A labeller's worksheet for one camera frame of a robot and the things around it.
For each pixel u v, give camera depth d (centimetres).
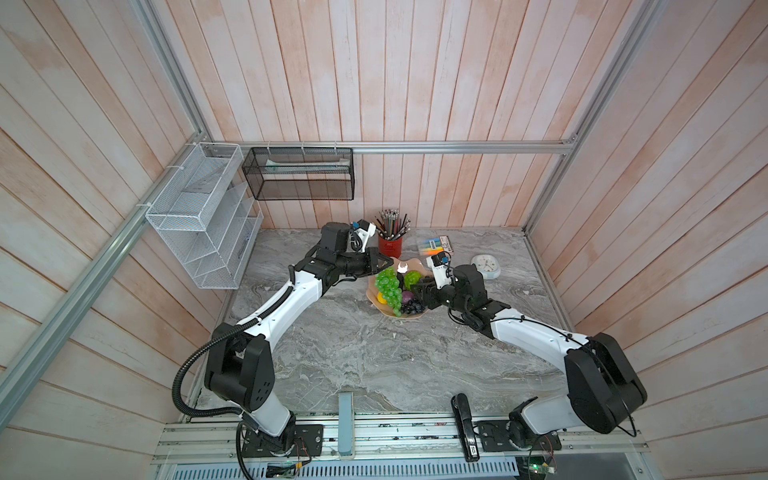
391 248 104
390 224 103
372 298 95
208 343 41
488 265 107
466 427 73
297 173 104
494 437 73
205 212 74
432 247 114
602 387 43
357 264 70
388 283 82
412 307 92
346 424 72
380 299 94
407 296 94
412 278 96
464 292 68
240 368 44
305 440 73
